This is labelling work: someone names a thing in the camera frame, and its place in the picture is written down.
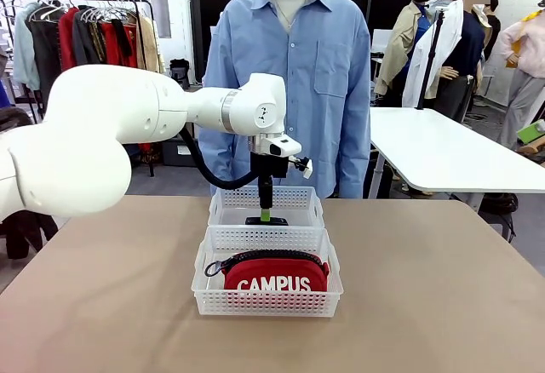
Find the white perforated plastic basket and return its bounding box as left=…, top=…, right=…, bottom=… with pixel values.
left=191, top=225, right=345, bottom=318
left=207, top=185, right=325, bottom=230

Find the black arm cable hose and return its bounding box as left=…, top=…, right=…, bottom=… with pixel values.
left=177, top=128, right=261, bottom=189

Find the black coat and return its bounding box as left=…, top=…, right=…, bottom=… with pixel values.
left=0, top=106, right=60, bottom=261

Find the black bag under table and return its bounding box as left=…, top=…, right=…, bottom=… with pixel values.
left=478, top=192, right=519, bottom=238

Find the mannequin in navy top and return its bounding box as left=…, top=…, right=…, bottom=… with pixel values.
left=433, top=0, right=491, bottom=123

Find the small white camera box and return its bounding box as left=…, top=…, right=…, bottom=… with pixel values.
left=293, top=156, right=314, bottom=180

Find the person's right forearm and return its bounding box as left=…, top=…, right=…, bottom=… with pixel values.
left=198, top=128, right=233, bottom=183

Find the white board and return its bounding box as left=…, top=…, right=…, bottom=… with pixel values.
left=370, top=28, right=399, bottom=55

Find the red dress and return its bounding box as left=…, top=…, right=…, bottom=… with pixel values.
left=101, top=21, right=138, bottom=70

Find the mint fluffy coat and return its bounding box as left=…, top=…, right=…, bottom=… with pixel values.
left=12, top=2, right=42, bottom=89

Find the person in pink sweater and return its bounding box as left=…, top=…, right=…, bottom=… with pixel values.
left=496, top=6, right=545, bottom=151

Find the black tripod pole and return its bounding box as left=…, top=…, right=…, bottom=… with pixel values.
left=416, top=4, right=451, bottom=111

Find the black scarf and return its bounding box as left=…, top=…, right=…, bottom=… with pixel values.
left=111, top=18, right=134, bottom=57

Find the dark grey coat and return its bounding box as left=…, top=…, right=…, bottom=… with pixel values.
left=27, top=10, right=66, bottom=93

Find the red Campus pencil pouch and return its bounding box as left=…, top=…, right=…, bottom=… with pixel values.
left=204, top=249, right=331, bottom=306

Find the beige jacket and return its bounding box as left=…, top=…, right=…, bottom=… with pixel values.
left=135, top=14, right=165, bottom=76

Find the person in dark clothes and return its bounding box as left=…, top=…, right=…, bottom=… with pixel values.
left=483, top=0, right=502, bottom=66

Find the mannequin in white shirt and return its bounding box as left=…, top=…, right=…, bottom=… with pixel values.
left=402, top=0, right=468, bottom=109

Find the white table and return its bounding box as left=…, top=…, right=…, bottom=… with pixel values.
left=369, top=106, right=545, bottom=199

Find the white camera module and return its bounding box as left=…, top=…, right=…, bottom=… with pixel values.
left=248, top=133, right=303, bottom=157

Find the person's left forearm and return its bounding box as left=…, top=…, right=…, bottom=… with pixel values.
left=336, top=112, right=372, bottom=198

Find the black stapler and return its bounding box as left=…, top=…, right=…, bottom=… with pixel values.
left=244, top=215, right=289, bottom=226

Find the black clothes rack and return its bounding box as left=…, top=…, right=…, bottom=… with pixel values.
left=0, top=0, right=157, bottom=177

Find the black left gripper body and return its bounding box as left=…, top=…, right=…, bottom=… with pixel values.
left=250, top=151, right=288, bottom=182

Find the grey storage bin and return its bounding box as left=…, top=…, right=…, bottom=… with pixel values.
left=161, top=138, right=199, bottom=168

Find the mannequin in beige coat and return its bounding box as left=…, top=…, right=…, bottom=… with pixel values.
left=374, top=0, right=448, bottom=108

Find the person in blue shirt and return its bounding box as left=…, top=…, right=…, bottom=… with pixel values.
left=198, top=0, right=372, bottom=199

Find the grey wall panel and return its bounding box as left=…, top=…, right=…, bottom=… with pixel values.
left=135, top=0, right=172, bottom=40

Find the red jacket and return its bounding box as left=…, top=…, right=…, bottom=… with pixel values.
left=58, top=6, right=81, bottom=72

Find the grey jacket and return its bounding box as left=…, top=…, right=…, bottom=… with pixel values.
left=72, top=6, right=108, bottom=67

